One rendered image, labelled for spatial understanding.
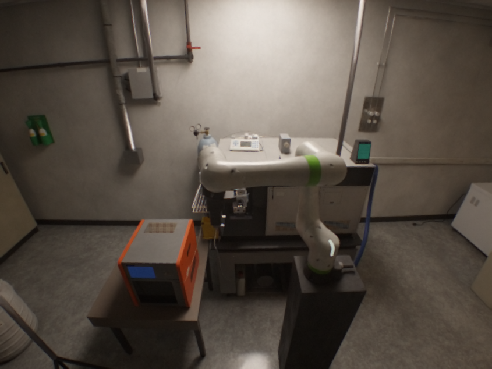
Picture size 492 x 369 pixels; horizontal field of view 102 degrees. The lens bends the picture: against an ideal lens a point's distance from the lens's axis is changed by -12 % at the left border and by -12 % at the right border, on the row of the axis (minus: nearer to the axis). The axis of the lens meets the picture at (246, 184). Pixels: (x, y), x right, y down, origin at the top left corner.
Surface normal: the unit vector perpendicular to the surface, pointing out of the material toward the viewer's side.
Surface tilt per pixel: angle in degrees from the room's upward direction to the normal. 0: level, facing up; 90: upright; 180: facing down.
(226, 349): 0
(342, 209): 90
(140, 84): 90
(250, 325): 0
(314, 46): 90
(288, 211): 90
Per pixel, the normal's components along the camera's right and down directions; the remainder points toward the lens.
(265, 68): 0.02, 0.48
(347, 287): 0.00, -0.88
